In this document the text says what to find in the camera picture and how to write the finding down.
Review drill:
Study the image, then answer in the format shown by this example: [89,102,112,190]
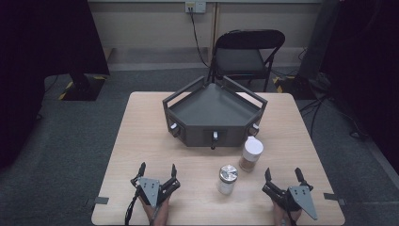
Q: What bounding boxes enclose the black wall socket cable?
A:
[187,8,211,69]

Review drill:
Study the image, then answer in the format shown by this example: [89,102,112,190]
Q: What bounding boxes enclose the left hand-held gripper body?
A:
[130,175,182,208]

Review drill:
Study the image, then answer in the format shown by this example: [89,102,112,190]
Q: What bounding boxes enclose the black stand base yellow tape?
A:
[57,73,108,103]

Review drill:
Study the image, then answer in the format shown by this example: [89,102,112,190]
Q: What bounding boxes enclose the white wall socket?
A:
[184,1,207,14]

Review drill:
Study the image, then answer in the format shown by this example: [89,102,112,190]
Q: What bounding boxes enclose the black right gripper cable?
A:
[282,203,298,226]

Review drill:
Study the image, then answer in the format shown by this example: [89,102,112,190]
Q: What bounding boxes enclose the person's right hand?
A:
[272,202,302,226]

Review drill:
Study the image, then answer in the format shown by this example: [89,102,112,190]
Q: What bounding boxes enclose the person's left hand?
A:
[139,196,170,226]

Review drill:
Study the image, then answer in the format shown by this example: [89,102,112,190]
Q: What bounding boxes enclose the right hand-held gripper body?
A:
[262,182,319,221]

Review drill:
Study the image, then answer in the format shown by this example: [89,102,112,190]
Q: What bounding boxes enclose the black box with yellow tape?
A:
[271,74,318,101]

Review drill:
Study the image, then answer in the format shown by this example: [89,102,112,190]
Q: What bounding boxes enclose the black floor cables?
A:
[298,92,369,141]

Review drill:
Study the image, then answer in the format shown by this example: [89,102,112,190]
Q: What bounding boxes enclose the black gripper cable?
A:
[124,187,141,226]
[282,203,298,226]

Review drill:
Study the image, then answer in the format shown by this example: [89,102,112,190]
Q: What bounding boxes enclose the grey tape strip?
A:
[323,192,346,207]
[86,196,110,207]

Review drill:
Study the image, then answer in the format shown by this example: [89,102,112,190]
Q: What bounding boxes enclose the brown spice jar white lid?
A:
[238,136,264,173]

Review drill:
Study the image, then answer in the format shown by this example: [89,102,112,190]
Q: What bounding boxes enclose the dark curtain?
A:
[319,0,399,177]
[0,0,110,171]

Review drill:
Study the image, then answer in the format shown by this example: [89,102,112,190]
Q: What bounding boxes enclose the glass jar with silver lid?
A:
[216,164,239,196]

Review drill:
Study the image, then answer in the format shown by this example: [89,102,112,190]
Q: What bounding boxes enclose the black folding chair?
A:
[206,28,287,93]

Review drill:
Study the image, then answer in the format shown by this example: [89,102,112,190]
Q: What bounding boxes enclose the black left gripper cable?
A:
[124,187,141,226]

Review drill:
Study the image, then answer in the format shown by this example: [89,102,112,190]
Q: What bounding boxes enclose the dark grey hexagonal tray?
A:
[162,74,269,151]

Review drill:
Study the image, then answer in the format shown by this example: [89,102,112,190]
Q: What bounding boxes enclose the grey upright panel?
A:
[296,0,342,80]

